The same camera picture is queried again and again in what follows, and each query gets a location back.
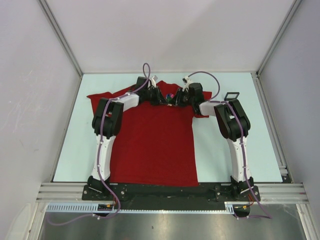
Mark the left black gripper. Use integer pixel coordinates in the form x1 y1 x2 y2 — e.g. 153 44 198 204
143 86 168 107

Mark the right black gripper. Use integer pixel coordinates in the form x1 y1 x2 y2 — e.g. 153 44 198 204
168 88 194 108

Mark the red t-shirt garment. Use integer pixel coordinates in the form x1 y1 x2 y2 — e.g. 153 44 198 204
88 101 198 187

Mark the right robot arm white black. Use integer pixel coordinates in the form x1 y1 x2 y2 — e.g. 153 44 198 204
168 82 254 201

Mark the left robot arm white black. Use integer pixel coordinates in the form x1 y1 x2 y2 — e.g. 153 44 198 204
87 75 166 200

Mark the black open small box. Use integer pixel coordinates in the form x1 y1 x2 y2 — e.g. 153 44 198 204
224 91 240 101

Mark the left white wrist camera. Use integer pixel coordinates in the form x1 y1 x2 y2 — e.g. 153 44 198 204
149 75 158 88

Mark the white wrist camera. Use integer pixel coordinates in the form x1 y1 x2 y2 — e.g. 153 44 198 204
182 76 193 91
149 75 158 88

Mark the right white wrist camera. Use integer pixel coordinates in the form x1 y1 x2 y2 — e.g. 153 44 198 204
182 76 193 91

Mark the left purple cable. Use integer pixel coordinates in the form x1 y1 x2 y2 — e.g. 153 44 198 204
46 62 157 226

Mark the purple cable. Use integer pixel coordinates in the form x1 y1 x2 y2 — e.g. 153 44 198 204
46 62 157 226
186 71 273 220

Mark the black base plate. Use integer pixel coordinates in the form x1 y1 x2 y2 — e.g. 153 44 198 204
81 178 261 202

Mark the slotted cable duct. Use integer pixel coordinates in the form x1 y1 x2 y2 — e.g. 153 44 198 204
45 202 234 215

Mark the aluminium front rail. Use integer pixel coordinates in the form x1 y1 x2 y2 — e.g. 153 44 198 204
36 182 309 204

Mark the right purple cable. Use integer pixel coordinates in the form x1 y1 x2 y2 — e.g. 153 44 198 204
186 71 273 220

